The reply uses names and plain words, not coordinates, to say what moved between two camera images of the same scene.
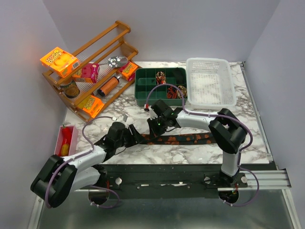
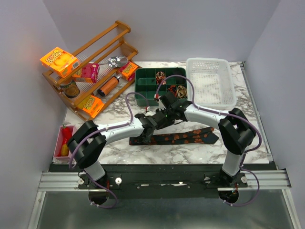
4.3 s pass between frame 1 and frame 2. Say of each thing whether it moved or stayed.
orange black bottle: stayed
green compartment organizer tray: stayed
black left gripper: moved
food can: stayed
